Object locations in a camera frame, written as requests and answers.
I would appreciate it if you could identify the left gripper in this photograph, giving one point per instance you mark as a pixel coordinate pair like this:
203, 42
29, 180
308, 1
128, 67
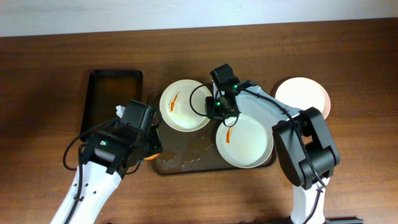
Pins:
154, 143

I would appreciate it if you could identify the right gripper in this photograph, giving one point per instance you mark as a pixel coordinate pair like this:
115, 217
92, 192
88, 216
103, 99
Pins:
219, 113

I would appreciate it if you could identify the green and orange sponge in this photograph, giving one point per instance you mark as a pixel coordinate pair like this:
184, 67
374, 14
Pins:
151, 157

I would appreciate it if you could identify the white plate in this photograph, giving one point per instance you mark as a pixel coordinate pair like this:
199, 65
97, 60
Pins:
304, 93
175, 105

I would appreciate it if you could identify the pale green plate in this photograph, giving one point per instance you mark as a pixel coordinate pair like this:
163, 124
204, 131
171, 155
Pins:
244, 142

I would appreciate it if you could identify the white plate top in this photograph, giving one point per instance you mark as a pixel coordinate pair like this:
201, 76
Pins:
304, 93

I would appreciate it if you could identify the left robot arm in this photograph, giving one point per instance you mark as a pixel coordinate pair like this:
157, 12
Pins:
107, 153

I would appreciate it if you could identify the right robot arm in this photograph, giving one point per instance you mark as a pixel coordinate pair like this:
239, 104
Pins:
305, 148

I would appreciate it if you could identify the large brown serving tray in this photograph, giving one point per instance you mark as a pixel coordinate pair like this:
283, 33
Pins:
191, 152

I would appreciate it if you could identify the small black tray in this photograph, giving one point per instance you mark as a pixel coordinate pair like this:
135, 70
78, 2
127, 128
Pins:
106, 90

